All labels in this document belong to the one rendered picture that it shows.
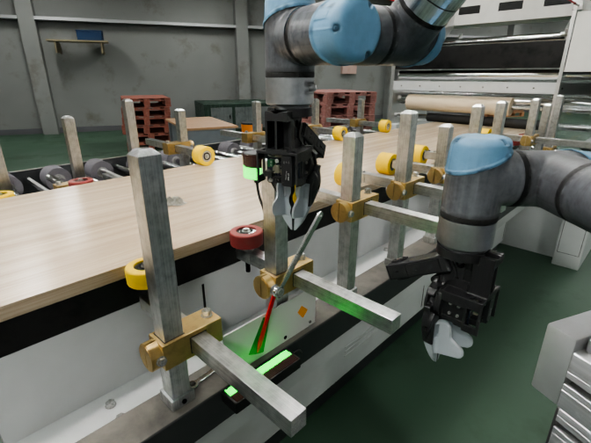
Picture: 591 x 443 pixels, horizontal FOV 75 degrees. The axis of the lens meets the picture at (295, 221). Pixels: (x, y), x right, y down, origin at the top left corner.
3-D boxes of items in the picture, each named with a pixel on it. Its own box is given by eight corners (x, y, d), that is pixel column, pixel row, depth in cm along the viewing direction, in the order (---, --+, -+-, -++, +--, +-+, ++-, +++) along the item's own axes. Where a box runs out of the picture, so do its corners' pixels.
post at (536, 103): (521, 192, 205) (542, 98, 188) (519, 193, 203) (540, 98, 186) (514, 191, 208) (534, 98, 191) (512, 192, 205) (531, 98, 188)
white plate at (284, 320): (316, 323, 92) (317, 286, 89) (227, 380, 75) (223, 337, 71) (314, 321, 92) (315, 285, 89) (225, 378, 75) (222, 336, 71)
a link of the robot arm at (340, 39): (407, -4, 47) (349, 9, 56) (334, -14, 41) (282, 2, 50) (401, 66, 50) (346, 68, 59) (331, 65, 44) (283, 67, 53)
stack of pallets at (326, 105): (293, 146, 725) (293, 90, 689) (338, 143, 754) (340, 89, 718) (322, 160, 605) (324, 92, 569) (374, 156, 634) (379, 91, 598)
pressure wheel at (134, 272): (177, 301, 83) (171, 252, 79) (168, 323, 76) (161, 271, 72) (140, 302, 83) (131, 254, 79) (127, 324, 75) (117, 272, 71)
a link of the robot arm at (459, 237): (429, 216, 54) (454, 203, 59) (426, 246, 55) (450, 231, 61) (485, 230, 49) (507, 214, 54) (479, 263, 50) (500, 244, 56)
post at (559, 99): (545, 176, 239) (565, 94, 222) (544, 177, 236) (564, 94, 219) (539, 175, 241) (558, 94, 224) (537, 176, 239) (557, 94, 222)
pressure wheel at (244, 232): (271, 271, 96) (269, 228, 92) (245, 282, 91) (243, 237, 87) (250, 260, 101) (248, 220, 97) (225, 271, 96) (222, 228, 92)
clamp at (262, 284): (313, 279, 87) (313, 259, 85) (269, 303, 78) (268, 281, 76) (295, 271, 91) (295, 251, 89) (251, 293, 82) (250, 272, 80)
